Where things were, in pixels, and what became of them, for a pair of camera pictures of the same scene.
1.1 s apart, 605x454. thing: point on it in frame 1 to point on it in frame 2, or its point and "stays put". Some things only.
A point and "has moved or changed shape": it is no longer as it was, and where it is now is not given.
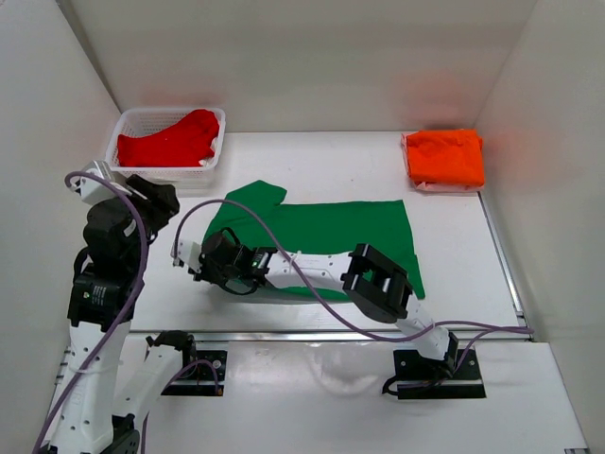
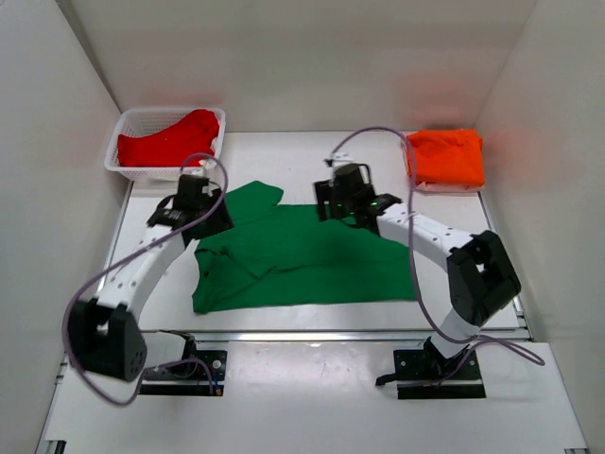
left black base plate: x=198 y=378 stays put
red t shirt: x=185 y=144 stays put
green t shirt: x=257 y=211 has moved or changed shape
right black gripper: x=204 y=274 to x=325 y=193
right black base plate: x=421 y=377 stays put
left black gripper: x=165 y=195 to x=223 y=220
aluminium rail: x=340 y=335 stays put
